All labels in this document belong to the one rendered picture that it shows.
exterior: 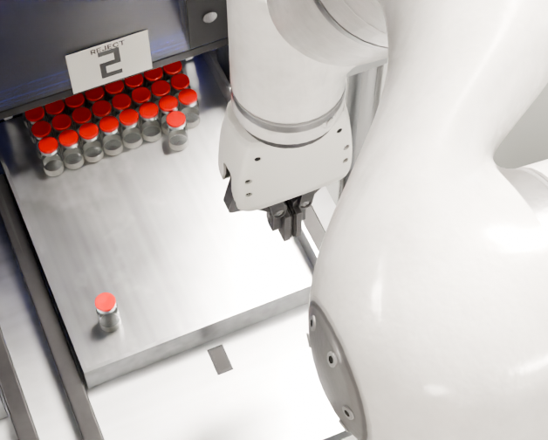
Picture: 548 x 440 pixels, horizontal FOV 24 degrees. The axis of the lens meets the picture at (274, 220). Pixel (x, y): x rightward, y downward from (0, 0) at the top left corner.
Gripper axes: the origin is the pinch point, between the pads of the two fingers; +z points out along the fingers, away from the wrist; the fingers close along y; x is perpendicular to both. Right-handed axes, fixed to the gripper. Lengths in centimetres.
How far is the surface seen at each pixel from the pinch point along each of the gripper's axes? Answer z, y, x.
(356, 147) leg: 64, -31, -43
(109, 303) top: 17.6, 15.3, -7.3
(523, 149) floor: 110, -76, -58
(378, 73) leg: 47, -33, -43
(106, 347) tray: 22.2, 16.8, -5.2
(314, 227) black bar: 20.3, -7.2, -8.9
